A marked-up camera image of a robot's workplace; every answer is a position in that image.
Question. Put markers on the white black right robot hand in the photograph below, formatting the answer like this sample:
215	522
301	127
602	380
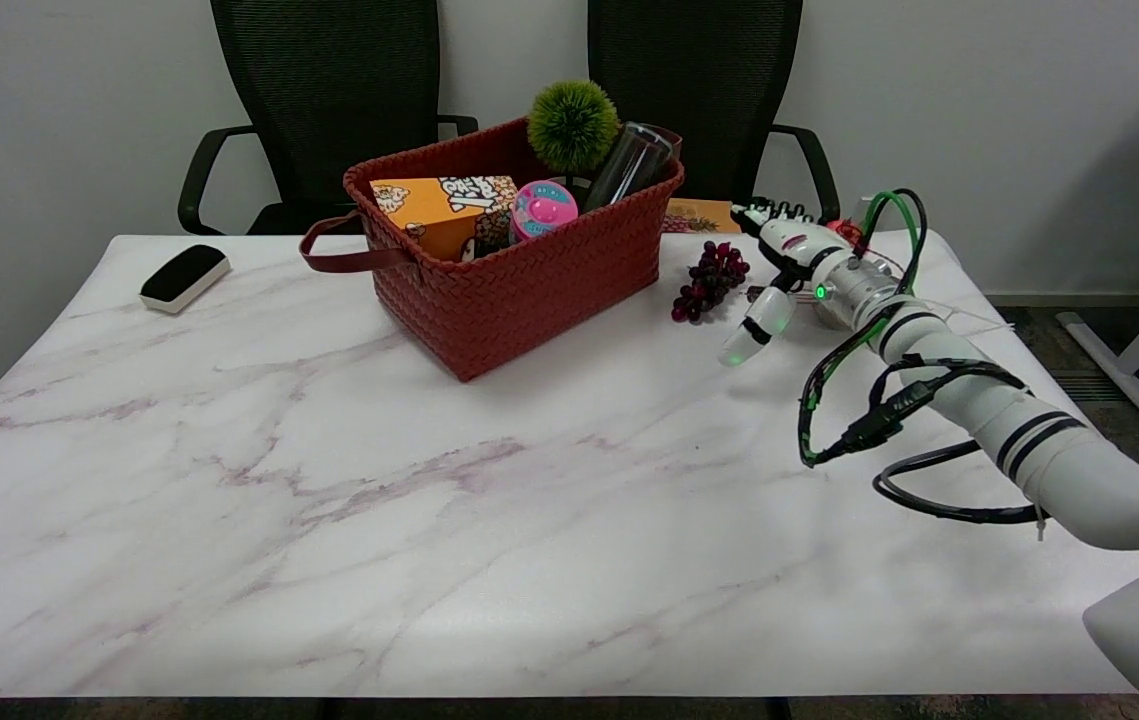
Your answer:
799	245

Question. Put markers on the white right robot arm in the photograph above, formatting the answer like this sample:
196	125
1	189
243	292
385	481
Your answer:
1049	440

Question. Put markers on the red pomegranate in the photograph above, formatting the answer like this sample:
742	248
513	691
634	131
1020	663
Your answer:
849	232

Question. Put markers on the purple grape bunch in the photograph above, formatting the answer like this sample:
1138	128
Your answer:
714	275

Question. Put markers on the orange flat box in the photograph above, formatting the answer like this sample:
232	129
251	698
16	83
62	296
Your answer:
704	215

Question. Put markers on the dark transparent tumbler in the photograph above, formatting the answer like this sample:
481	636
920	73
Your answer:
629	165

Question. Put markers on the black mesh office chair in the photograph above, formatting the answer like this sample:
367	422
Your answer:
329	80
699	70

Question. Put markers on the green fuzzy ball plant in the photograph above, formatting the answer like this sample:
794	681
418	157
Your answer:
574	125

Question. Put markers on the pink round container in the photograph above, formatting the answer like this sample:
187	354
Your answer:
542	208

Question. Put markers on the red woven basket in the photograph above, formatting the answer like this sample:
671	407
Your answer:
529	300

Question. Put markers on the orange snack box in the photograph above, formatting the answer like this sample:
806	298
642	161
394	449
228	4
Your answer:
439	205

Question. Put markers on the black white board eraser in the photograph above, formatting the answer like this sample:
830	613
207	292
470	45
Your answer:
184	277

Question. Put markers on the white wall outlet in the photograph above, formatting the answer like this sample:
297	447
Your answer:
862	208

